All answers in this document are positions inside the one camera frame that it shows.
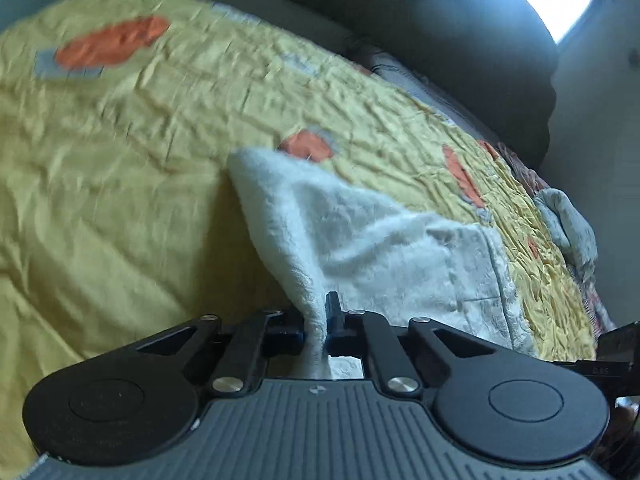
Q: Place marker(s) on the patterned bed sheet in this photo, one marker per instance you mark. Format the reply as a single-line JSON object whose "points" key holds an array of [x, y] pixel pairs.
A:
{"points": [[560, 195]]}

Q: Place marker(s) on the white fluffy blanket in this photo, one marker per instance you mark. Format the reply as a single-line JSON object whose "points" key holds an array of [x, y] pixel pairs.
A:
{"points": [[380, 240]]}

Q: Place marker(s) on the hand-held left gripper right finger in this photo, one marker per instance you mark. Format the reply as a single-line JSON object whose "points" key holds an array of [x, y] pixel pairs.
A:
{"points": [[332, 312]]}

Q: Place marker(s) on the yellow quilted blanket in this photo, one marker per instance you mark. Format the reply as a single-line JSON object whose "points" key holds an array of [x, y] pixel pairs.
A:
{"points": [[150, 160]]}

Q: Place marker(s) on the dark padded headboard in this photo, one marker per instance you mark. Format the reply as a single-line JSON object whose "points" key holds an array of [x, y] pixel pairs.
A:
{"points": [[450, 35]]}

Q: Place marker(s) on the grey crumpled cloth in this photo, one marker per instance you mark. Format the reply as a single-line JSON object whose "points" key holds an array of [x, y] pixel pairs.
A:
{"points": [[570, 225]]}

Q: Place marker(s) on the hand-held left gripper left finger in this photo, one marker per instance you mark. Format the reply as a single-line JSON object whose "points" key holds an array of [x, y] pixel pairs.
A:
{"points": [[294, 334]]}

